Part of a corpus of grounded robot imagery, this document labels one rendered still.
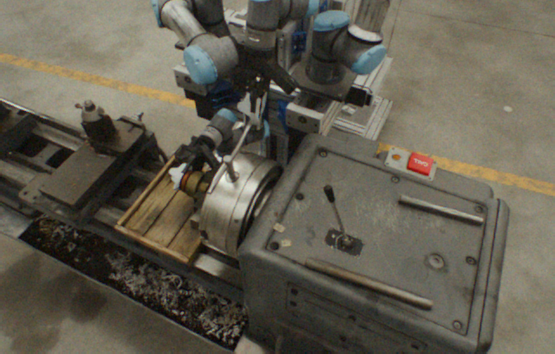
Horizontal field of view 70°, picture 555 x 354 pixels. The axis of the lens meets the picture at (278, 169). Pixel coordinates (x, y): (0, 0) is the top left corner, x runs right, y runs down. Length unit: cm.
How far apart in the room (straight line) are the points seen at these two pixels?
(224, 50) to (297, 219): 53
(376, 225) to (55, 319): 188
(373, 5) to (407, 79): 228
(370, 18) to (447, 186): 53
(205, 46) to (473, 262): 89
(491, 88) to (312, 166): 275
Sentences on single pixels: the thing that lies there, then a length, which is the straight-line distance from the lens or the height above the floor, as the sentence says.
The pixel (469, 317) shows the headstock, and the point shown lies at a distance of 98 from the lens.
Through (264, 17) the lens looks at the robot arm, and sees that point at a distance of 96.
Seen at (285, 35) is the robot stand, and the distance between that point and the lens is 158.
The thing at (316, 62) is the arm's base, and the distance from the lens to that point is 146.
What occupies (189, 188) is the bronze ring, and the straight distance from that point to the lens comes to 126.
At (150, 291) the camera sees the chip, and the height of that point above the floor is 57.
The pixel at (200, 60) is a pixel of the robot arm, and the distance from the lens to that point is 118.
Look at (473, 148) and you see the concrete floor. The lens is 312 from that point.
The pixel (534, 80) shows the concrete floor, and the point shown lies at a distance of 396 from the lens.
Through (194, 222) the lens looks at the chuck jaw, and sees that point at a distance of 118.
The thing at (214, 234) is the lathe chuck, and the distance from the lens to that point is 113.
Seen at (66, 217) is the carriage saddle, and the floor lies 92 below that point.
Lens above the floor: 211
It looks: 52 degrees down
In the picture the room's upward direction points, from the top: 1 degrees clockwise
